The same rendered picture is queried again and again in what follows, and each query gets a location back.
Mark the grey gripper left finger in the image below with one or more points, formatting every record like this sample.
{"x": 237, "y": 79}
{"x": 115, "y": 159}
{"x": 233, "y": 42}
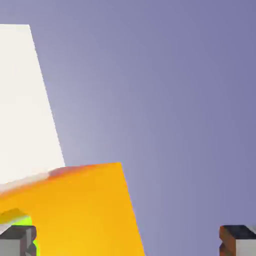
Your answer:
{"x": 14, "y": 242}

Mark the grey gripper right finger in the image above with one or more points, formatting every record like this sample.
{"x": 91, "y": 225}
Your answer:
{"x": 238, "y": 242}

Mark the small green cube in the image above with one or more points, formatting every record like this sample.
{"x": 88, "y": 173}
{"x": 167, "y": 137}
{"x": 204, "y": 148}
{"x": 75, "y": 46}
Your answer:
{"x": 25, "y": 221}

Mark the large orange box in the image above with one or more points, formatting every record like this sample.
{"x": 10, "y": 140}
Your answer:
{"x": 80, "y": 210}

